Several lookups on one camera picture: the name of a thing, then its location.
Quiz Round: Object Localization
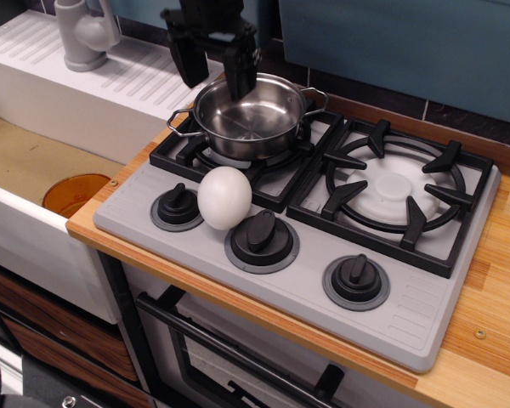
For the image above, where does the oven door with black handle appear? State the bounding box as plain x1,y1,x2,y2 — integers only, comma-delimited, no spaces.
136,286,416,407

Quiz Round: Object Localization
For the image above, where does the grey toy faucet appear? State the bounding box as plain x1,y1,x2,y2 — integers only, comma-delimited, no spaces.
54,0,121,72

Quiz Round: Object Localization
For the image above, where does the wooden drawer front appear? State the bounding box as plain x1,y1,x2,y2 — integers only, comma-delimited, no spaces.
0,266,150,407

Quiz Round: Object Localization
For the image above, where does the black right stove knob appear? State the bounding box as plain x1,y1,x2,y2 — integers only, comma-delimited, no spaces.
322,254,391,312

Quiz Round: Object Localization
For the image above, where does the black middle stove knob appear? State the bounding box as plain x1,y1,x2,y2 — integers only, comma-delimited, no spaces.
224,209,300,275

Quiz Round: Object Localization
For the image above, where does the stainless steel pot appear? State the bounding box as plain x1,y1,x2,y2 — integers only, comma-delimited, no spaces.
167,73,330,162

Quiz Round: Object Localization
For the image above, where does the black stove knob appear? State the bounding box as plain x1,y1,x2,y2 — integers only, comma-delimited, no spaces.
150,183,203,233
322,254,391,312
224,209,300,275

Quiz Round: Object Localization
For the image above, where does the white toy sink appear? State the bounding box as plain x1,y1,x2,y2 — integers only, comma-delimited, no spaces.
0,8,230,326

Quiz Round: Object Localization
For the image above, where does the white egg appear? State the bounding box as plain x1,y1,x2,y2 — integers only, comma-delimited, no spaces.
197,167,252,230

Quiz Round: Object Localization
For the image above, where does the grey toy stove top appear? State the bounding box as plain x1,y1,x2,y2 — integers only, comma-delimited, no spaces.
92,105,502,375

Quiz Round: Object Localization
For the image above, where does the black burner grate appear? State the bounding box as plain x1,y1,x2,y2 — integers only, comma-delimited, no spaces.
287,119,501,278
150,100,345,213

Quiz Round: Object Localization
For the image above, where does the black right burner grate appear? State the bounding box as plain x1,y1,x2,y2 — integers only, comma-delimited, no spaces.
287,119,501,278

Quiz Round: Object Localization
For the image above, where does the black left stove knob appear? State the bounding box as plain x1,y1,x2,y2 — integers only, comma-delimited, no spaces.
150,183,203,233

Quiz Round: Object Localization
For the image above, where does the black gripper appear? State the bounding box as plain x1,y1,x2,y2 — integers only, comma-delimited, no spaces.
161,0,260,101

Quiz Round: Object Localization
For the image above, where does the orange plastic plate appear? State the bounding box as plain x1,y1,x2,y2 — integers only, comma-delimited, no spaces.
42,173,111,218

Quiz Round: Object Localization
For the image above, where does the black left burner grate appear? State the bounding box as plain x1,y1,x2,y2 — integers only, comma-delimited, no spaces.
150,100,345,213

